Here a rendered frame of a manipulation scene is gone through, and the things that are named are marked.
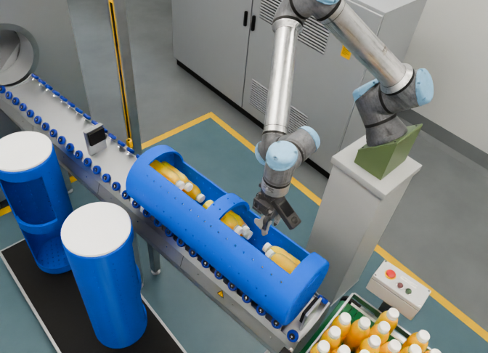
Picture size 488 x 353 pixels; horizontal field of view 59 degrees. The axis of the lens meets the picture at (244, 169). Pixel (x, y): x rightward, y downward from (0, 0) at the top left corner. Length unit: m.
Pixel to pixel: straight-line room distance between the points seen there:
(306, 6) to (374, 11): 1.22
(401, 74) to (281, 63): 0.54
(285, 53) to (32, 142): 1.32
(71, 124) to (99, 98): 1.78
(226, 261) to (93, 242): 0.56
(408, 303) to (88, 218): 1.31
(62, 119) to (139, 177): 0.89
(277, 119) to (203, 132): 2.41
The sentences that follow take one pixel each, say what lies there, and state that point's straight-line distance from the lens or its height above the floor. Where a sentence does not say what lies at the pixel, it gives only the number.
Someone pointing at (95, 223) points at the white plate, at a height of 1.04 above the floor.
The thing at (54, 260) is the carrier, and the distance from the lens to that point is 2.93.
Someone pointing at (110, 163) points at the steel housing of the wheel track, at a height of 0.93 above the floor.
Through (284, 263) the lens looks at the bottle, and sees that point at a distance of 1.61.
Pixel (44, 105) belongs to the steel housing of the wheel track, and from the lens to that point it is 2.74.
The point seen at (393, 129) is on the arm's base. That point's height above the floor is 1.34.
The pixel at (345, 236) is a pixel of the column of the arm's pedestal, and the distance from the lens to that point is 2.41.
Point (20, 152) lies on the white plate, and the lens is 2.30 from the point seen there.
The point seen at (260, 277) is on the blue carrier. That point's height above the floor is 1.18.
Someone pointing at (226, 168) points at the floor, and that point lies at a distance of 3.54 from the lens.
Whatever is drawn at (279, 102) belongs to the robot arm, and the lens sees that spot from 1.52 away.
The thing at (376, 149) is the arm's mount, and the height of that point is 1.25.
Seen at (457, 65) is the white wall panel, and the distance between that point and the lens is 4.10.
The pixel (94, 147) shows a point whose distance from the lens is 2.32.
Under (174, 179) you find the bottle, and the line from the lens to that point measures 1.84.
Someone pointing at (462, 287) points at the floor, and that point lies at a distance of 3.38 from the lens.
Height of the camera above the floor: 2.51
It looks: 45 degrees down
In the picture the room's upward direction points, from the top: 7 degrees clockwise
